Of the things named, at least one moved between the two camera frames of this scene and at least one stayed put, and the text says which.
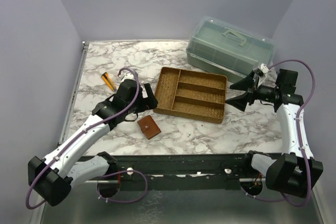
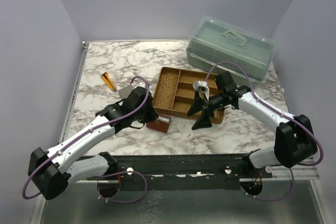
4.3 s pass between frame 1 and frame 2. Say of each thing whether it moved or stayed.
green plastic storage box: stayed
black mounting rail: stayed
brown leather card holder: moved
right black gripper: moved
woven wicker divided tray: stayed
